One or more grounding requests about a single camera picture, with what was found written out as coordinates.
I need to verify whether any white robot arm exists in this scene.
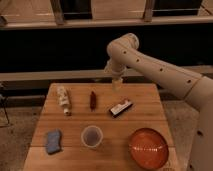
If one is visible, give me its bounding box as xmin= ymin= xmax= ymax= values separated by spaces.
xmin=105 ymin=33 xmax=213 ymax=171

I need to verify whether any white ceramic cup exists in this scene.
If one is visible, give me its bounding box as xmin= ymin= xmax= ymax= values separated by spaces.
xmin=81 ymin=125 xmax=103 ymax=149

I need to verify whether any black and white box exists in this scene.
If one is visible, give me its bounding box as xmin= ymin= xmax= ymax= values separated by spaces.
xmin=109 ymin=99 xmax=133 ymax=118

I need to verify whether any white squeeze tube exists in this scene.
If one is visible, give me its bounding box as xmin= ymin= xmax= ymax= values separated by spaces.
xmin=57 ymin=86 xmax=71 ymax=116

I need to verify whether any wooden cutting board table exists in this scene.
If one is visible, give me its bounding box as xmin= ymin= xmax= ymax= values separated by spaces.
xmin=24 ymin=83 xmax=181 ymax=171

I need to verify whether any orange bowl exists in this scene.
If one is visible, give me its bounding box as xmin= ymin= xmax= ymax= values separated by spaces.
xmin=128 ymin=128 xmax=169 ymax=170

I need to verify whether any blue sponge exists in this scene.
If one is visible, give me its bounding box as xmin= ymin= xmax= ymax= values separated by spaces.
xmin=45 ymin=130 xmax=62 ymax=155

